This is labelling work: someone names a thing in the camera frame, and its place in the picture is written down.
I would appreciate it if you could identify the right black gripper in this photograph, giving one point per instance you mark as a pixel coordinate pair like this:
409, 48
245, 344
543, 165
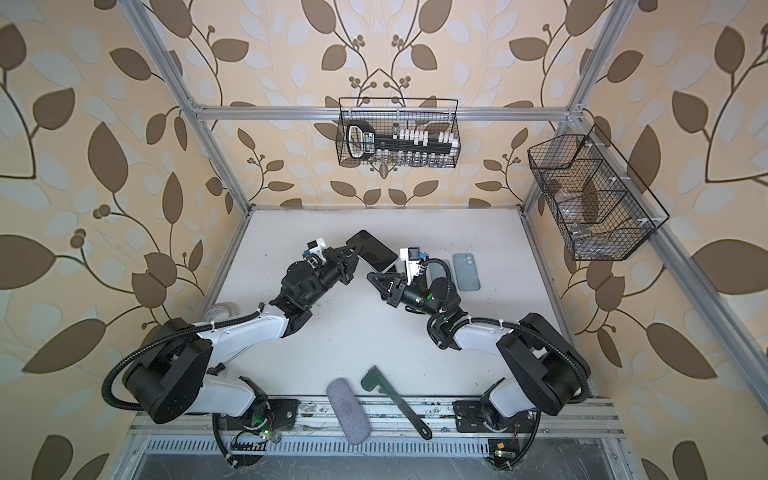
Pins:
390, 295

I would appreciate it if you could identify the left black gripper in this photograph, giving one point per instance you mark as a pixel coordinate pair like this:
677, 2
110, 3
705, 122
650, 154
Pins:
335, 264

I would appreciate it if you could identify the black smartphone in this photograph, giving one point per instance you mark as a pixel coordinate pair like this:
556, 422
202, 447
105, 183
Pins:
379, 257

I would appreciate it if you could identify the light blue phone case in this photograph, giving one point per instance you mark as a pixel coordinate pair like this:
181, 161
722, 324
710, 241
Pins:
438, 269
466, 273

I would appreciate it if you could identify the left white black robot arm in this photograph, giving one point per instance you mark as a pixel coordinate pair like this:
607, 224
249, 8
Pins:
180, 371

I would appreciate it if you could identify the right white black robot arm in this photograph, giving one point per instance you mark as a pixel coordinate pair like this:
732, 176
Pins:
546, 372

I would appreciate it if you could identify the grey felt glasses case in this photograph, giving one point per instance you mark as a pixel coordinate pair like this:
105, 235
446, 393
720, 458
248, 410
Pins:
350, 415

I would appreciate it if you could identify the green pipe wrench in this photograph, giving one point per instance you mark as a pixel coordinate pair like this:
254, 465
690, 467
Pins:
374, 378

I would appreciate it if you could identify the white tape roll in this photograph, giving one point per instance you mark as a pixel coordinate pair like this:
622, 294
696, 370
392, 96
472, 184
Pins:
220, 312

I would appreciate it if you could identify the black socket tool set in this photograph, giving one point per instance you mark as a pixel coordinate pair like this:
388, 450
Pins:
364, 141

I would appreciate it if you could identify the back black wire basket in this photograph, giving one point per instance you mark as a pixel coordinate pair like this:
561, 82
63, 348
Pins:
432, 113

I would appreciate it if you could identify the black wire basket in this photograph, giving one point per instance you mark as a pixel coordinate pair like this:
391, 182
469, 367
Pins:
432, 113
602, 207

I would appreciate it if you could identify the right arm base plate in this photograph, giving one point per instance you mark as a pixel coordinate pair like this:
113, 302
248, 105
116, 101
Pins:
517, 432

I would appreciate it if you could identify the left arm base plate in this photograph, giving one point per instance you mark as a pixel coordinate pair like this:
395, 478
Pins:
243, 441

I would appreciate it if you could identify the right black wire basket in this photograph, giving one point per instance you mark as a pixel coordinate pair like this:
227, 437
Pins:
602, 207

